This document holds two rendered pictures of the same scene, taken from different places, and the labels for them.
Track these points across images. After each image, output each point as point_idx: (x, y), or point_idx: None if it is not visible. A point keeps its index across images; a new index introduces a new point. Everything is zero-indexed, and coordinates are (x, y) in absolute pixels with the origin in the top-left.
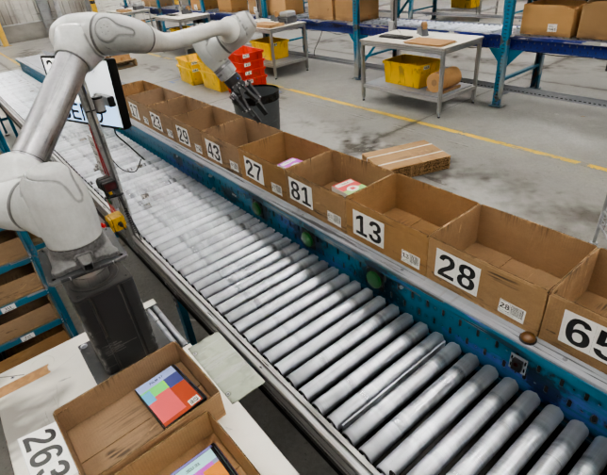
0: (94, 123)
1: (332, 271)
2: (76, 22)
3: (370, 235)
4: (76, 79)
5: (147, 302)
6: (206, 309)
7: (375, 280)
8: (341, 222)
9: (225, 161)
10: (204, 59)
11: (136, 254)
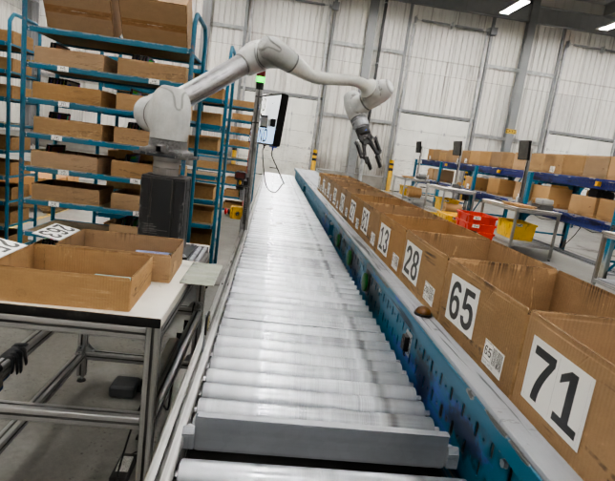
0: (254, 133)
1: (348, 282)
2: (255, 41)
3: (383, 245)
4: (235, 71)
5: (203, 244)
6: (233, 261)
7: (364, 280)
8: (374, 240)
9: (344, 210)
10: (346, 110)
11: None
